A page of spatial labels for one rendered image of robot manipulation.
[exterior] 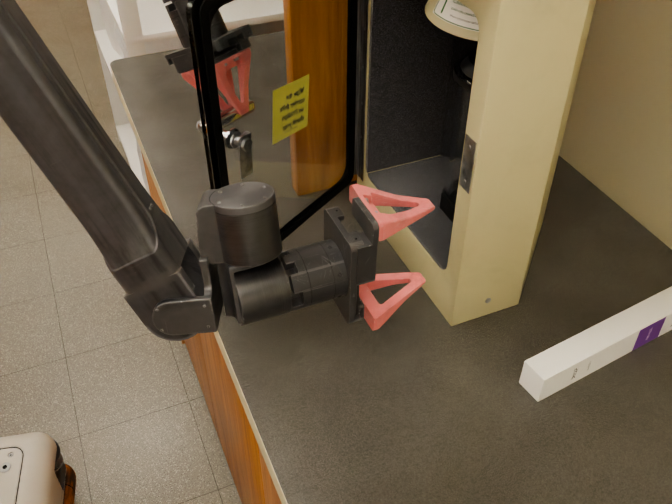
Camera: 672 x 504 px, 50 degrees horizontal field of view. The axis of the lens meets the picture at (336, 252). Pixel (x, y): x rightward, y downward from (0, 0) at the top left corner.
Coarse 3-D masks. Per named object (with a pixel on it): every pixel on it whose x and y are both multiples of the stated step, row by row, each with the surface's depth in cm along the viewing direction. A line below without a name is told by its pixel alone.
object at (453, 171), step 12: (456, 72) 91; (468, 96) 92; (456, 108) 95; (468, 108) 92; (456, 120) 96; (456, 132) 97; (456, 144) 97; (456, 156) 98; (456, 168) 99; (456, 180) 100; (456, 192) 101
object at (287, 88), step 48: (192, 0) 73; (240, 0) 78; (288, 0) 85; (336, 0) 93; (192, 48) 76; (240, 48) 81; (288, 48) 89; (336, 48) 97; (240, 96) 85; (288, 96) 93; (336, 96) 102; (288, 144) 97; (336, 144) 108; (288, 192) 102
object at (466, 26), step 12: (432, 0) 86; (444, 0) 83; (456, 0) 81; (432, 12) 85; (444, 12) 83; (456, 12) 82; (468, 12) 81; (444, 24) 83; (456, 24) 82; (468, 24) 81; (468, 36) 81
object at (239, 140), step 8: (232, 136) 86; (240, 136) 86; (248, 136) 86; (232, 144) 87; (240, 144) 86; (248, 144) 86; (240, 152) 86; (248, 152) 87; (240, 160) 87; (248, 160) 88; (240, 168) 88; (248, 168) 89
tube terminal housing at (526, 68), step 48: (480, 0) 72; (528, 0) 70; (576, 0) 73; (480, 48) 74; (528, 48) 74; (576, 48) 77; (480, 96) 77; (528, 96) 78; (480, 144) 80; (528, 144) 83; (480, 192) 85; (528, 192) 88; (480, 240) 90; (528, 240) 94; (432, 288) 101; (480, 288) 96
